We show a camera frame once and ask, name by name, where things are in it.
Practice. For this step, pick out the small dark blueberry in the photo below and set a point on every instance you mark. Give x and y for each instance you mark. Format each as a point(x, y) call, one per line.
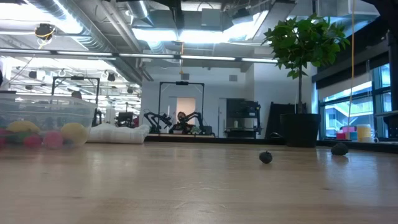
point(265, 157)

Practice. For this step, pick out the dark blackberry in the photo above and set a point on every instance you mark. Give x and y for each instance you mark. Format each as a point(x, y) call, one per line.
point(339, 149)

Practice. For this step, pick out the clear plastic tupperware container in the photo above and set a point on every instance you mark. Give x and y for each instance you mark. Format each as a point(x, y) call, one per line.
point(46, 105)

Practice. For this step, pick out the red strawberry with green leaves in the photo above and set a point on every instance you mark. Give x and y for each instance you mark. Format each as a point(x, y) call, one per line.
point(32, 141)

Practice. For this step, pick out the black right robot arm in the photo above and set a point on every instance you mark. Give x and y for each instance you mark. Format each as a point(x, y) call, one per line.
point(371, 3)

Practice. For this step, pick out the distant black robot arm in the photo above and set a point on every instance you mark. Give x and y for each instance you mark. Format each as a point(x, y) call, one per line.
point(155, 119)
point(199, 119)

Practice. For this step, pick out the black equipment cabinet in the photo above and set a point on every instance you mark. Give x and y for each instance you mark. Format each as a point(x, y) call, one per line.
point(244, 115)

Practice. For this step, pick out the distant black monitor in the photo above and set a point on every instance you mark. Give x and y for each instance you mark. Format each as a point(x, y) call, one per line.
point(125, 118)

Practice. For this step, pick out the long linear ceiling light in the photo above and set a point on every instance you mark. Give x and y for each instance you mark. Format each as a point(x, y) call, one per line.
point(149, 56)

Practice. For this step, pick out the black leaning board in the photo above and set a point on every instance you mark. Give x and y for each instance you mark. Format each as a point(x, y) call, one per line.
point(275, 119)

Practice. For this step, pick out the white plaid folded cloth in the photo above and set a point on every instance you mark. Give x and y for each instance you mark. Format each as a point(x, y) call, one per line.
point(124, 134)

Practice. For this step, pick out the grey ceiling unit box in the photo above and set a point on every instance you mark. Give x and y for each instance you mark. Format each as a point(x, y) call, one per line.
point(212, 18)

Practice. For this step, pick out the green plant in black pot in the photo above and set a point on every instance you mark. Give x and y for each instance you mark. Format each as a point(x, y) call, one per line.
point(300, 130)

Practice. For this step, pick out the yellow cup stack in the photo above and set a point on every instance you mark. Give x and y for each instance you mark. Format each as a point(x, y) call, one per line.
point(363, 133)

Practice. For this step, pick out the white cup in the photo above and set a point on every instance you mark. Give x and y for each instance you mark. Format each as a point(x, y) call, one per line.
point(374, 140)

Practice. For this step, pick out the distant black workstation frame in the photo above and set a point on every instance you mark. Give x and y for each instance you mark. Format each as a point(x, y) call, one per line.
point(76, 77)
point(182, 83)

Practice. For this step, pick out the grey wall box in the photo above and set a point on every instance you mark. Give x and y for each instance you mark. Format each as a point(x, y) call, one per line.
point(185, 76)

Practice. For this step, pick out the black aluminium rig frame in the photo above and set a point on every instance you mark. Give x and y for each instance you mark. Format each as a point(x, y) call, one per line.
point(248, 140)

